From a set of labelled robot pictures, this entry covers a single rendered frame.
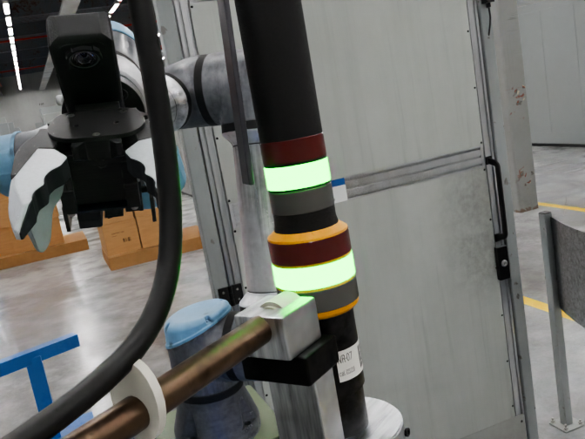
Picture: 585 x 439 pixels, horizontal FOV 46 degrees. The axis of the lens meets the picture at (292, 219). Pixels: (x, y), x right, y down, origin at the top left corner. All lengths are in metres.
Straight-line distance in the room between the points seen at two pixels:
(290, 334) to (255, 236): 0.76
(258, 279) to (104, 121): 0.59
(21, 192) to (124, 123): 0.11
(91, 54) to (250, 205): 0.60
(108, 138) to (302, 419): 0.27
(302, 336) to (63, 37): 0.29
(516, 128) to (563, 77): 4.19
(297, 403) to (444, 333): 2.34
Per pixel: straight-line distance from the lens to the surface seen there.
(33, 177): 0.50
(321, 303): 0.35
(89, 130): 0.54
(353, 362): 0.38
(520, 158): 7.33
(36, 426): 0.25
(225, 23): 0.35
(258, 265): 1.09
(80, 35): 0.52
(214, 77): 1.09
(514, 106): 7.27
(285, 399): 0.36
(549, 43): 11.56
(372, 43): 2.43
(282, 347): 0.33
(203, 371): 0.29
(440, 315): 2.66
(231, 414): 1.19
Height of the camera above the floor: 1.66
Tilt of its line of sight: 11 degrees down
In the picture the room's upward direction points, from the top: 10 degrees counter-clockwise
